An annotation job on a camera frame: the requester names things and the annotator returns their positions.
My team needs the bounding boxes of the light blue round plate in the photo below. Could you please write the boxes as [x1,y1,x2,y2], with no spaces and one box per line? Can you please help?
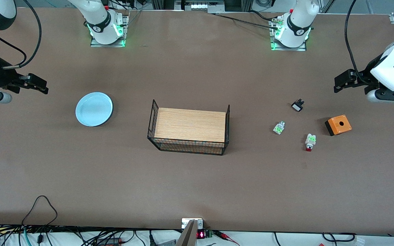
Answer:
[75,92,114,127]

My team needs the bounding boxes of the red push button switch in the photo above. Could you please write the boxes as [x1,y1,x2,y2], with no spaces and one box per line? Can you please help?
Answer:
[305,134,317,152]

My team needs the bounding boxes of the lit control unit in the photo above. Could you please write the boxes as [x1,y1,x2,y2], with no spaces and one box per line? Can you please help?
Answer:
[175,0,225,12]

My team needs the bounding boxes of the black power adapter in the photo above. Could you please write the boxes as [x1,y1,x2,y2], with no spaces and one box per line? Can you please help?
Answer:
[96,237,122,246]

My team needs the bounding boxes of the orange button enclosure box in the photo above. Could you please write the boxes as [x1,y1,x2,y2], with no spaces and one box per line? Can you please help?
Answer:
[325,115,352,136]

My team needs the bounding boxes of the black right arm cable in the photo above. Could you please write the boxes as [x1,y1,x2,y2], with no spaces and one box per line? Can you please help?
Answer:
[0,0,43,69]

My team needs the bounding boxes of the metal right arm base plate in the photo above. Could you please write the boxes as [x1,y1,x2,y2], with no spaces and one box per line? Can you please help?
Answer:
[90,14,130,47]

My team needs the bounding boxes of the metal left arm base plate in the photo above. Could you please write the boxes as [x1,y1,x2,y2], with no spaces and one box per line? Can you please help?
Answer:
[269,17,307,52]

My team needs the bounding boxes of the thin black looped cable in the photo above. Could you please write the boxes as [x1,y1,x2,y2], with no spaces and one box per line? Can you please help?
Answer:
[22,195,58,227]

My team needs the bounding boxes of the black cable across table edge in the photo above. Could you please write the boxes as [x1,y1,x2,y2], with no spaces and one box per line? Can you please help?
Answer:
[213,10,280,30]

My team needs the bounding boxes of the black wire rack wooden top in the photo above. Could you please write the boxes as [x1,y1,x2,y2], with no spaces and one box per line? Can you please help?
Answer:
[147,99,231,156]

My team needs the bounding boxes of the red clip lead wires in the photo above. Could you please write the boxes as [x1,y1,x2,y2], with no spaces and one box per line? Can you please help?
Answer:
[214,230,240,246]

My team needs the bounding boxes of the silver metal clamp bracket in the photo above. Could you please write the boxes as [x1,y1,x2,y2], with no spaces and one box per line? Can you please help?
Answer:
[182,218,204,229]

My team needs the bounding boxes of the grey camera mount bar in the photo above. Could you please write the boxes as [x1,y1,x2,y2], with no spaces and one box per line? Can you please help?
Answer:
[176,219,198,246]

